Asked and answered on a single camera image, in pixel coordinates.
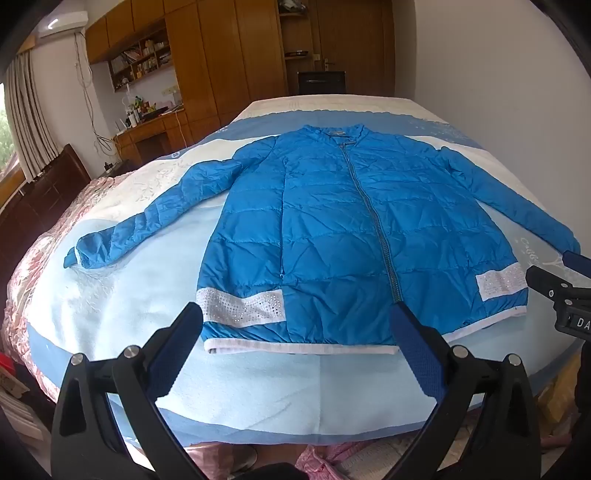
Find pink patterned cloth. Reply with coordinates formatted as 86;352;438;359
294;442;375;480

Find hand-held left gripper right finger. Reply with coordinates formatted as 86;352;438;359
389;305;541;480

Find wooden bookshelf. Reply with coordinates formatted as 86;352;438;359
108;28;174;90

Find hanging wall cables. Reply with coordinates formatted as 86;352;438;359
73;33;118;155

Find wooden desk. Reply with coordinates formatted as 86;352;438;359
113;107;191;163

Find wooden door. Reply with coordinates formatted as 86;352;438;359
316;0;397;96

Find blue puffer jacket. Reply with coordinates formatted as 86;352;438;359
62;124;581;356

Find wooden wardrobe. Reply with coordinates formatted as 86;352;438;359
164;0;289;136

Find wooden wall cabinet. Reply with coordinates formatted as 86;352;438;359
85;0;168;64

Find pink floral quilt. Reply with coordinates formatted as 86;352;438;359
0;174;134;407

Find black chair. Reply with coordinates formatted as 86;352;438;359
298;71;347;96

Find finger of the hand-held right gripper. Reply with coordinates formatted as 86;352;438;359
562;250;591;273
525;265;575;303

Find beige curtain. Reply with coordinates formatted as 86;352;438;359
4;48;62;182

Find bed with blue-white cover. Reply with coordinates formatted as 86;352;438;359
23;95;591;446

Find dark wooden headboard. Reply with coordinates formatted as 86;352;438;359
0;144;92;287

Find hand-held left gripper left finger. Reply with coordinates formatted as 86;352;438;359
50;302;206;480

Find white air conditioner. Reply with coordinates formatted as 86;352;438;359
37;10;89;38

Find window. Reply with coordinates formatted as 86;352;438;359
0;83;23;185

